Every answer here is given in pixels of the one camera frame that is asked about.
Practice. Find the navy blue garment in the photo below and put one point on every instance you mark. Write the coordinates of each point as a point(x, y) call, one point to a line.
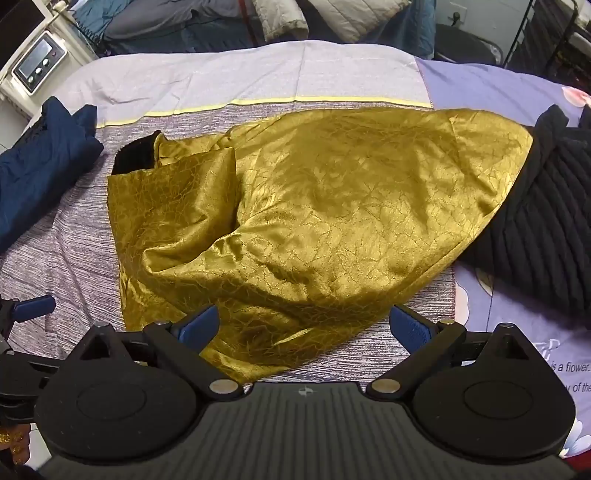
point(41, 161)

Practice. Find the black chair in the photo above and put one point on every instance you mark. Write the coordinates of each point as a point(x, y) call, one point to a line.
point(464, 44)

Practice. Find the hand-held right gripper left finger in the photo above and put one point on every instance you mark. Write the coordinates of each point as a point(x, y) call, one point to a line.
point(199, 326)

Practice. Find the grey jacket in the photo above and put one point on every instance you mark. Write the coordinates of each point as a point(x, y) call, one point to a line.
point(175, 16)

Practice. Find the white wall socket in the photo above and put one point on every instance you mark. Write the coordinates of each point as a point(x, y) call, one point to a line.
point(457, 13)

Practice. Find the teal blue cloth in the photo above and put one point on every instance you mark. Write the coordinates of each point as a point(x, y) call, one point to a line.
point(94, 18)

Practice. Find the beige quilted jacket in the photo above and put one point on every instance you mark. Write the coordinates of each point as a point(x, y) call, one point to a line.
point(341, 16)

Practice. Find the gold satin jacket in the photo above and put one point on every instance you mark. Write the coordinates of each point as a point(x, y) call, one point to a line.
point(323, 207)

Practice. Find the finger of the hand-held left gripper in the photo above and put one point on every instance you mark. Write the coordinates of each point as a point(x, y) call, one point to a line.
point(34, 308)

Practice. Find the gold glitter object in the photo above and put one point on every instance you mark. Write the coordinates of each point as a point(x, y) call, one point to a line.
point(14, 445)

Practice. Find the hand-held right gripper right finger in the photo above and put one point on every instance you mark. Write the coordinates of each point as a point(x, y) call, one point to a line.
point(407, 328)

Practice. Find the black quilted garment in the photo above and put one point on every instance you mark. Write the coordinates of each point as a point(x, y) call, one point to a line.
point(545, 221)

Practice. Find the white appliance with display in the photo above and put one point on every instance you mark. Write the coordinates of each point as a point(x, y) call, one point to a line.
point(39, 59)

